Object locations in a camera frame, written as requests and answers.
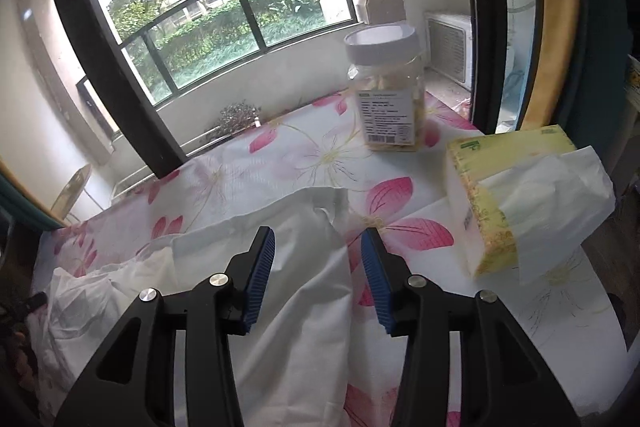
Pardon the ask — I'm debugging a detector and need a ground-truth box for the yellow tissue pack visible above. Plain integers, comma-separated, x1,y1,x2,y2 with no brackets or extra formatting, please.
445,125,617,287

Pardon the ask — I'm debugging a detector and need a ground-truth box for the floral tablecloth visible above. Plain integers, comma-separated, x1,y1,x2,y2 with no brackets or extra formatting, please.
32,89,628,427

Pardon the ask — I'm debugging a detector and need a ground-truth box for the yellow curtain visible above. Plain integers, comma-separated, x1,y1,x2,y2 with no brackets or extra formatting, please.
520,0,583,132

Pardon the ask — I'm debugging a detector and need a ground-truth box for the black window post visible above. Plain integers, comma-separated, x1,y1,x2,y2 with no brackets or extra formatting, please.
42,0,188,180

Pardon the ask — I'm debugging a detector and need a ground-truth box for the clear jar with white lid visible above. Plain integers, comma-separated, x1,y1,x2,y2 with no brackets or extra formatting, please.
343,24,427,154

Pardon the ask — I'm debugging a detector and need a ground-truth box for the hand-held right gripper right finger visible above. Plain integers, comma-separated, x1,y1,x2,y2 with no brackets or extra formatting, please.
361,227,583,427

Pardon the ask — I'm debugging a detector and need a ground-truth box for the balcony cardboard box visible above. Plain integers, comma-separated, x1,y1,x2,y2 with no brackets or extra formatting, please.
350,0,386,25

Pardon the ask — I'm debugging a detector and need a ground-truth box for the person's left hand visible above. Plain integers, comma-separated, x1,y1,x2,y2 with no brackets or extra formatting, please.
11,329,38,383

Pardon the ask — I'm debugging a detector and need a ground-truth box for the blue curtain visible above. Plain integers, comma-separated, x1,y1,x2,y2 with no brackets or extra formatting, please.
555,0,640,158

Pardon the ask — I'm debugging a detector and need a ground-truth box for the balcony chair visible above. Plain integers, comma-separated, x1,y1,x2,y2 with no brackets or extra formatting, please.
50,164,108,225

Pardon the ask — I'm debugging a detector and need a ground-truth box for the white hooded jacket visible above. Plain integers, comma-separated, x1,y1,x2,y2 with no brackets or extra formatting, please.
32,187,356,427

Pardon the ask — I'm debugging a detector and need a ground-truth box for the white air conditioner unit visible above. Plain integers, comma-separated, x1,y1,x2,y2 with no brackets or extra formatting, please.
424,9,475,88

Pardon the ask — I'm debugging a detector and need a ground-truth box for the potted plant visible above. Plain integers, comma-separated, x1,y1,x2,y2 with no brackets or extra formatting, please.
215,101,263,138

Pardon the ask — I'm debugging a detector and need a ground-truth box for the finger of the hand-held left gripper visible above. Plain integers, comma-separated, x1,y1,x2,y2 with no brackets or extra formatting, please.
17,291,48,314

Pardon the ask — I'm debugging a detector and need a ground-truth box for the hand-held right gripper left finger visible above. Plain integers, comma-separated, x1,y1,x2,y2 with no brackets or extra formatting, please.
52,225,277,427

